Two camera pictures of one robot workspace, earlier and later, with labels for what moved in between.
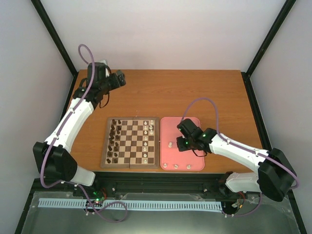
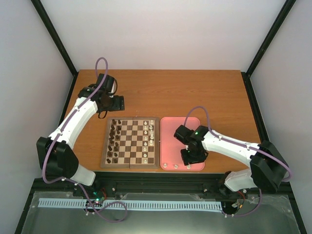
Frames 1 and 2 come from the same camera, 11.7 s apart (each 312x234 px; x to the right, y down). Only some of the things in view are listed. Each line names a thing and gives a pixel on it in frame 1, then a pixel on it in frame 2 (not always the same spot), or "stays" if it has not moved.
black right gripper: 182,147 -> 186,160
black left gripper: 122,78 -> 117,107
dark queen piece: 110,139 stays
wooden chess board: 131,142 stays
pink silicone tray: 170,158 stays
